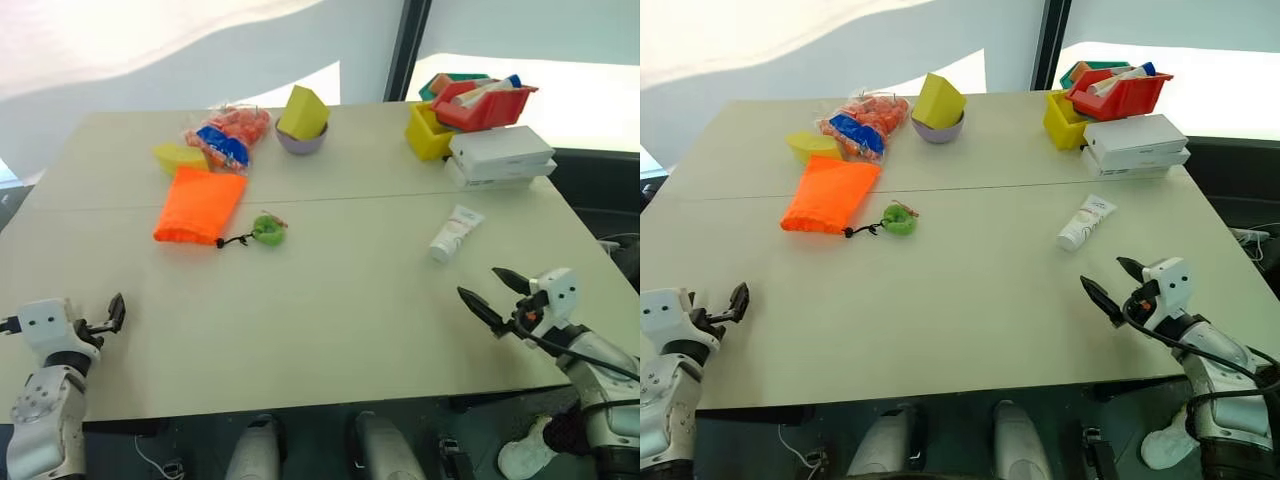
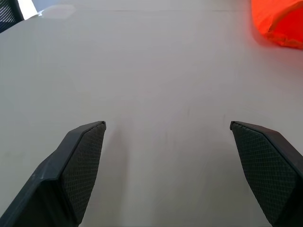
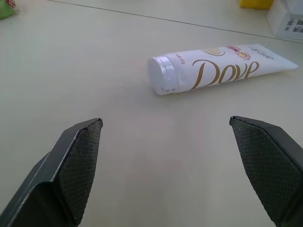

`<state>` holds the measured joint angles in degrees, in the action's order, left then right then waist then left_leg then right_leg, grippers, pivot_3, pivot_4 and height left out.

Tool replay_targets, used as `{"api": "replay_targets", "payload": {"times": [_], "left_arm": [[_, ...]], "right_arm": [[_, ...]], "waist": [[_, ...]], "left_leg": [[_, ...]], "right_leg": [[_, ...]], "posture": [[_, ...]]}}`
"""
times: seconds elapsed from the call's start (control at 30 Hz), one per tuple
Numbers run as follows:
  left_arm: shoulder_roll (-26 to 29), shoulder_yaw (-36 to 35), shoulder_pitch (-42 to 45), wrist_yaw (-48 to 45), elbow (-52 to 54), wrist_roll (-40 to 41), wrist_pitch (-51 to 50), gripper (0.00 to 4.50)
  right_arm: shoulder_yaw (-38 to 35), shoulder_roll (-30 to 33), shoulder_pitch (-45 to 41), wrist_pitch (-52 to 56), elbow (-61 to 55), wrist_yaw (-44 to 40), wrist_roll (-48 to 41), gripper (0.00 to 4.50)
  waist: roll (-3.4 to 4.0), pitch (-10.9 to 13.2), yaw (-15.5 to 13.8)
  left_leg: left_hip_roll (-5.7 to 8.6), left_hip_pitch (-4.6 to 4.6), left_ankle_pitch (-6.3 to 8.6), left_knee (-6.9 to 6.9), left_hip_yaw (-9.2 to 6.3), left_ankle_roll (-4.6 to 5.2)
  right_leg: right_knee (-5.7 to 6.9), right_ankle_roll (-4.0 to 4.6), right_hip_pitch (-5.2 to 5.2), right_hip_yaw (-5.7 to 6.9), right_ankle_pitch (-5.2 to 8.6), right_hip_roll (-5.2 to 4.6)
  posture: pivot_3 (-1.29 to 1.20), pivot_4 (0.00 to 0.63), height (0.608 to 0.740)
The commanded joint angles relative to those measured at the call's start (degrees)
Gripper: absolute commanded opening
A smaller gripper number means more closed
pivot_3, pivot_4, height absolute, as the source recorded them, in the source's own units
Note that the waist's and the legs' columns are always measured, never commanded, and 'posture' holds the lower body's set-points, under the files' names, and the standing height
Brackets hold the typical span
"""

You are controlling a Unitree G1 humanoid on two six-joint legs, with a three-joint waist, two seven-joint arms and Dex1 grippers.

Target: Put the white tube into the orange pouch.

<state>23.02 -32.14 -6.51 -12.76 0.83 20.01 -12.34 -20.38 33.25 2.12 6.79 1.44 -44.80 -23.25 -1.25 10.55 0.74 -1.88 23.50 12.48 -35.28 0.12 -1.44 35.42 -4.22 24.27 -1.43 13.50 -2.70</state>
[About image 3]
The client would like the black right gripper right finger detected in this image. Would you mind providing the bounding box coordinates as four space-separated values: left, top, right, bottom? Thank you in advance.
229 115 303 227

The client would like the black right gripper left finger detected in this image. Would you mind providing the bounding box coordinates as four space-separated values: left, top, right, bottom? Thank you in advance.
0 117 104 227

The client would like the white Dove cream tube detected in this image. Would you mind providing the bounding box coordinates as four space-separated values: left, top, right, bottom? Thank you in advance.
147 43 299 96

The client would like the white barcode box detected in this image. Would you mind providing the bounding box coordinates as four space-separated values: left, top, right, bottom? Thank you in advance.
267 0 303 41

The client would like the yellow box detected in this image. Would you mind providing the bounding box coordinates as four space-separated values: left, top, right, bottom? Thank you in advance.
239 0 273 10

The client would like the green packet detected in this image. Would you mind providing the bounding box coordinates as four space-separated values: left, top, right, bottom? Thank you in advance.
0 0 18 19

